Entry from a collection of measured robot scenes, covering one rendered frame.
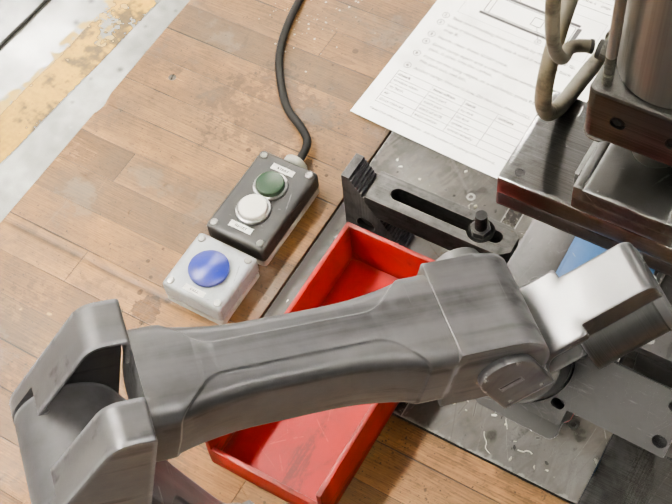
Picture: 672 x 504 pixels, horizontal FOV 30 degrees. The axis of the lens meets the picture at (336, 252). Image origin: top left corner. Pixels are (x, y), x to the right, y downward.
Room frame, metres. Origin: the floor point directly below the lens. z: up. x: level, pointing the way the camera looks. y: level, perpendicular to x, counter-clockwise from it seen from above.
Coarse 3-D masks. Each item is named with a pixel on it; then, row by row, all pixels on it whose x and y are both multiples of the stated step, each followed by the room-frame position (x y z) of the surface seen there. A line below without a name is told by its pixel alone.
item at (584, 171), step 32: (544, 128) 0.61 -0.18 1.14; (576, 128) 0.60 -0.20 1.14; (512, 160) 0.58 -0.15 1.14; (544, 160) 0.58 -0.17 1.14; (576, 160) 0.57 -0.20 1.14; (608, 160) 0.54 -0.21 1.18; (640, 160) 0.53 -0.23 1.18; (512, 192) 0.56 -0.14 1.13; (544, 192) 0.55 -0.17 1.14; (576, 192) 0.52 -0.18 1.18; (608, 192) 0.51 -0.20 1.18; (640, 192) 0.51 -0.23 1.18; (576, 224) 0.53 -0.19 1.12; (608, 224) 0.51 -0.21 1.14; (640, 224) 0.49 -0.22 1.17
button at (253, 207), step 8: (240, 200) 0.73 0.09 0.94; (248, 200) 0.72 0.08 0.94; (256, 200) 0.72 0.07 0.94; (264, 200) 0.72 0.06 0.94; (240, 208) 0.72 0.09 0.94; (248, 208) 0.71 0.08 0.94; (256, 208) 0.71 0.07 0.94; (264, 208) 0.71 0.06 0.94; (248, 216) 0.70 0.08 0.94; (256, 216) 0.70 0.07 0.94
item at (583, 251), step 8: (584, 240) 0.59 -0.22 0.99; (576, 248) 0.58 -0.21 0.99; (584, 248) 0.58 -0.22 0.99; (592, 248) 0.58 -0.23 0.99; (600, 248) 0.58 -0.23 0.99; (568, 256) 0.58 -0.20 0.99; (576, 256) 0.58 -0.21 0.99; (584, 256) 0.58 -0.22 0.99; (592, 256) 0.57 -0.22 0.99; (568, 264) 0.57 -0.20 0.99; (576, 264) 0.57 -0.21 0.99; (560, 272) 0.56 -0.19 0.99
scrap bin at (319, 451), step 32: (352, 224) 0.66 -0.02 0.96; (352, 256) 0.66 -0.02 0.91; (384, 256) 0.64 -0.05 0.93; (416, 256) 0.62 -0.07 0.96; (320, 288) 0.62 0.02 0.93; (352, 288) 0.63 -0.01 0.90; (320, 416) 0.50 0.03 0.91; (352, 416) 0.49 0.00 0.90; (384, 416) 0.48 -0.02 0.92; (224, 448) 0.48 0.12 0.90; (256, 448) 0.47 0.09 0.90; (288, 448) 0.47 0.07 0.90; (320, 448) 0.47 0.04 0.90; (352, 448) 0.44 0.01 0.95; (256, 480) 0.44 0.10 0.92; (288, 480) 0.44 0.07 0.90; (320, 480) 0.44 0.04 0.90
